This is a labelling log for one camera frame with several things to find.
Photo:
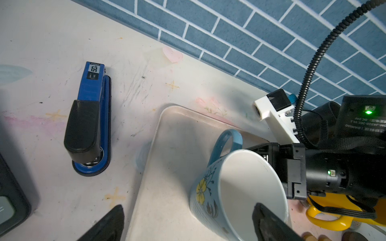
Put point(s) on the yellow mug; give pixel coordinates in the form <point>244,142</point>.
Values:
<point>337,212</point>

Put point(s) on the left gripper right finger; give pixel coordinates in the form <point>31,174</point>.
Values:
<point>268,227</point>

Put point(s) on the black calculator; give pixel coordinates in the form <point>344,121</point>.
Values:
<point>15,207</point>

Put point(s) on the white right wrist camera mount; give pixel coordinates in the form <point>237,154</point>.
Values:
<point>276,109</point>

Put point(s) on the brown paw print coaster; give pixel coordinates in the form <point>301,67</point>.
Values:
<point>307,236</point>

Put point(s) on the beige serving tray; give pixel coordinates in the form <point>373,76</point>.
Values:
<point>179,153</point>

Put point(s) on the blue stapler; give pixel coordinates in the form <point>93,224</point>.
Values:
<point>88,132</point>

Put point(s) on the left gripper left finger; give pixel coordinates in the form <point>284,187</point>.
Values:
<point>109,228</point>

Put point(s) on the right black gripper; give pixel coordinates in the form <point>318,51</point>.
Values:
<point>352,162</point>

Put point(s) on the dark brown wooden coaster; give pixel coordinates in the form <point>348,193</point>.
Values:
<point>353,236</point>

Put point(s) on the light blue floral mug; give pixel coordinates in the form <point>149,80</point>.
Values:
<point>223,197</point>

